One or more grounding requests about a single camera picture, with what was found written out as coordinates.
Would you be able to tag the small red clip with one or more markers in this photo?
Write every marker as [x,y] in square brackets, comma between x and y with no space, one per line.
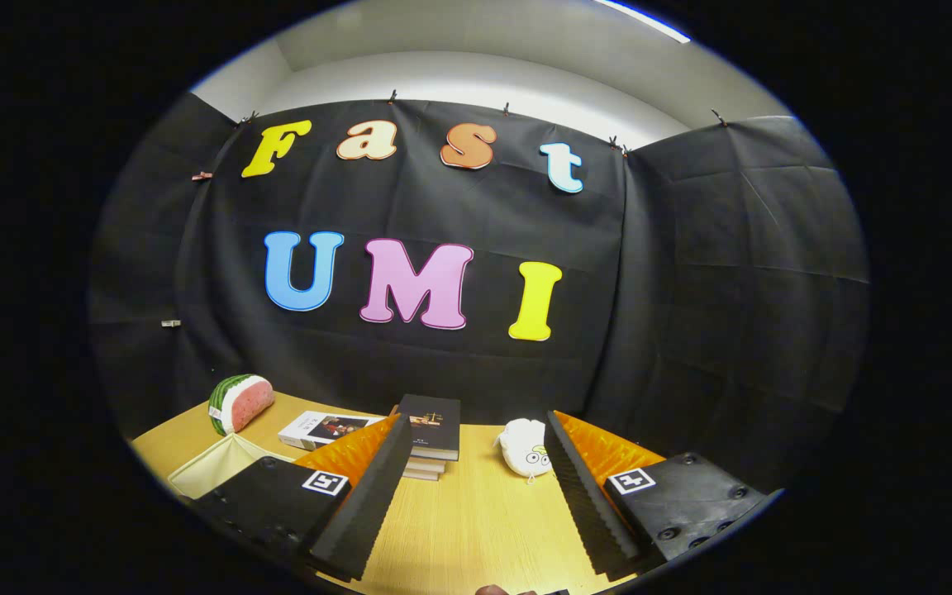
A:
[202,175]

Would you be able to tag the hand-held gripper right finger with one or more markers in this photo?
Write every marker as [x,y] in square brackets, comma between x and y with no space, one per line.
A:
[579,504]

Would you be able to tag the beige fabric storage box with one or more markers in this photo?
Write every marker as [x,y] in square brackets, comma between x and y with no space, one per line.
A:
[224,467]

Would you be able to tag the watermelon slice plush toy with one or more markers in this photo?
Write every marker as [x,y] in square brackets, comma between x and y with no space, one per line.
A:
[243,403]

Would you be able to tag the white plush toy with eyes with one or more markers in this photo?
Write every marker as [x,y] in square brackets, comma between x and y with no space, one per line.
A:
[525,448]

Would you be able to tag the brown cover book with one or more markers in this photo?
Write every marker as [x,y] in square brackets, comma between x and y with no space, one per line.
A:
[426,464]
[420,475]

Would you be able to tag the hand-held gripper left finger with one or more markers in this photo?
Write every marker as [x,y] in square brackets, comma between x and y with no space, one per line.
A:
[360,521]

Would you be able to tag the dark cover book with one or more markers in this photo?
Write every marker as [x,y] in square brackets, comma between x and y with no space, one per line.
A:
[436,426]

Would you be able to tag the white cover book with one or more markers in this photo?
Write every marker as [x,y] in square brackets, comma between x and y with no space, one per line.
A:
[323,430]

